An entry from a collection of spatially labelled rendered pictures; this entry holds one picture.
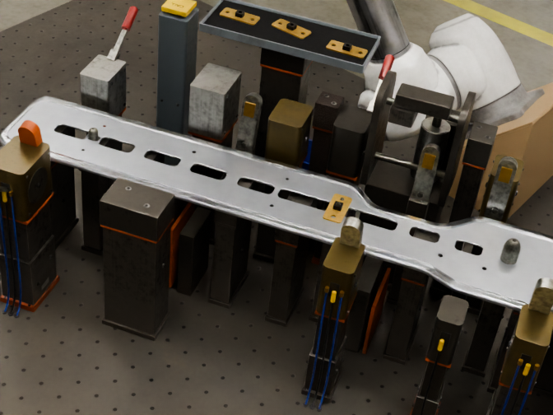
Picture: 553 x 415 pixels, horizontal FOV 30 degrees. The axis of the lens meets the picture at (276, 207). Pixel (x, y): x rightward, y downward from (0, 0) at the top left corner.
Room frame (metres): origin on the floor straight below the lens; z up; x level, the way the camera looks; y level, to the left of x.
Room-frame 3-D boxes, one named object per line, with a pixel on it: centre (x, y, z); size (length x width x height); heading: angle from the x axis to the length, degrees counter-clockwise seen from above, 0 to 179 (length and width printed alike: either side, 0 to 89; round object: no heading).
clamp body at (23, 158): (1.54, 0.50, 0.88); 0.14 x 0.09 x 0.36; 165
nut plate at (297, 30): (1.97, 0.01, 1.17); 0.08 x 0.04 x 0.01; 58
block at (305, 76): (1.96, 0.01, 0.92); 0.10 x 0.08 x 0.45; 75
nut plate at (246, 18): (2.00, 0.13, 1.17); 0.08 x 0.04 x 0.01; 72
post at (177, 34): (2.03, 0.27, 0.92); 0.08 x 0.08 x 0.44; 75
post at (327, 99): (1.81, -0.08, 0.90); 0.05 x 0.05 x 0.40; 75
